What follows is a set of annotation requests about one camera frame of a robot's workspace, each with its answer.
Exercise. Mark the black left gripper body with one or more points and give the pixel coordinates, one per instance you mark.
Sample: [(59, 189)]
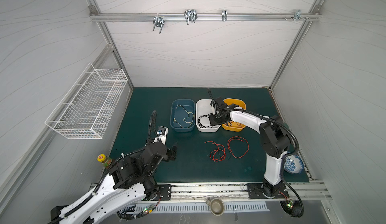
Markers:
[(172, 156)]

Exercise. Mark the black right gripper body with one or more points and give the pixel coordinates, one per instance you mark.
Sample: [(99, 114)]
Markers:
[(215, 115)]

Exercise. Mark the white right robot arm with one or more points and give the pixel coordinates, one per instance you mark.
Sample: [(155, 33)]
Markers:
[(274, 138)]

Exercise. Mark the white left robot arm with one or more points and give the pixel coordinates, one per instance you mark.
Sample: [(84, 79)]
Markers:
[(128, 181)]

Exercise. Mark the yellow plastic bin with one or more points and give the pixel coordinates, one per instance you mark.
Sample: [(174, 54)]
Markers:
[(234, 126)]

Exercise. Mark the white plastic bin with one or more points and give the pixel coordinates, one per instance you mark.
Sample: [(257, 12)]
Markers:
[(203, 109)]

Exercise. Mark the blue plastic bin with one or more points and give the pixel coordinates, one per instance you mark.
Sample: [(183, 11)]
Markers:
[(183, 115)]

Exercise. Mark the green table mat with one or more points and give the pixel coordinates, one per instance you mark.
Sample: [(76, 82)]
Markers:
[(222, 156)]

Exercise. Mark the grey round cup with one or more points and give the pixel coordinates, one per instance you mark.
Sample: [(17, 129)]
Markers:
[(216, 206)]

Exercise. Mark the blue patterned bowl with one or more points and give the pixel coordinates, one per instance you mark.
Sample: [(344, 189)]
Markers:
[(294, 164)]

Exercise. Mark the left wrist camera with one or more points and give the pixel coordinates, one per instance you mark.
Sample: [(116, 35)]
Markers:
[(161, 135)]

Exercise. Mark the white wire basket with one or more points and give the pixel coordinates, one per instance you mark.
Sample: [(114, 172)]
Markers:
[(87, 108)]

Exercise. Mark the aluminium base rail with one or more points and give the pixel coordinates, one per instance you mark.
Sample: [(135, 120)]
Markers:
[(186, 191)]

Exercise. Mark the aluminium top rail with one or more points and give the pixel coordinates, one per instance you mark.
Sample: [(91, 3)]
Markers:
[(223, 16)]

